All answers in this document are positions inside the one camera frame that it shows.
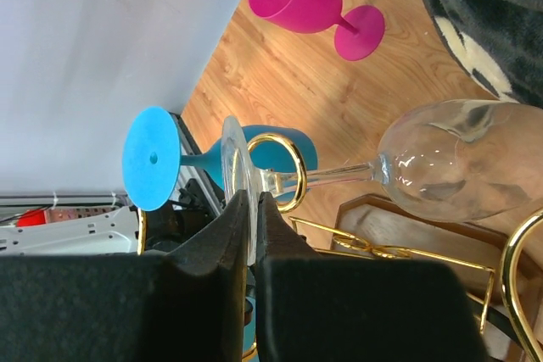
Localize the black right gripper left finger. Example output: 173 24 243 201
1 191 249 361

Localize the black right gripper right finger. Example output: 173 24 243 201
255 193 488 361

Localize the clear wine glass back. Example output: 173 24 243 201
220 99 542 265

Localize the magenta wine glass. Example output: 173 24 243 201
248 0 385 61

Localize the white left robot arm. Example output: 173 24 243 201
1 207 139 256

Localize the blue wine glass front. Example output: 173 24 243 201
243 297 255 351

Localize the blue wine glass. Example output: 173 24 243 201
243 297 255 351
121 106 318 211

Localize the blue wine glass left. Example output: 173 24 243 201
121 106 318 211

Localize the black floral plush blanket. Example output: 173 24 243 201
423 0 542 107

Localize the gold wire wine glass rack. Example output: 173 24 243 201
135 132 543 362

